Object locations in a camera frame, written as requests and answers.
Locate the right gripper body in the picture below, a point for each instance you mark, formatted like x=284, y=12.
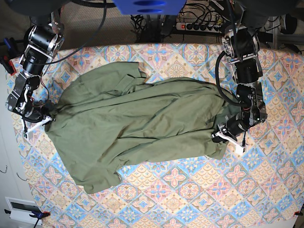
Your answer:
x=34, y=115

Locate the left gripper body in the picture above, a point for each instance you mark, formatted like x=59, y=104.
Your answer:
x=232, y=127

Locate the olive green t-shirt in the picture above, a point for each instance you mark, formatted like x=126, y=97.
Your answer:
x=110, y=117

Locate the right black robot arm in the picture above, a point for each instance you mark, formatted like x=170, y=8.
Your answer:
x=43, y=40

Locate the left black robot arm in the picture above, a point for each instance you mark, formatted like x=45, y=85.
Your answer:
x=241, y=47

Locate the patterned tile tablecloth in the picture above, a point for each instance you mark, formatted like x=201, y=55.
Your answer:
x=265, y=185

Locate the lower left table clamp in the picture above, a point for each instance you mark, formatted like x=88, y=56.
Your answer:
x=39, y=215

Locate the white power strip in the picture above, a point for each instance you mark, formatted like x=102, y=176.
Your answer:
x=183, y=26

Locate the lower right orange clamp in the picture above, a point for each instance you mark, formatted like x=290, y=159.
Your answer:
x=298, y=213

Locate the white wall outlet box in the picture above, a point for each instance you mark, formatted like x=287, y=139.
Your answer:
x=24, y=205

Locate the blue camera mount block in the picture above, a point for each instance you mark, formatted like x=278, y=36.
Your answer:
x=146, y=7

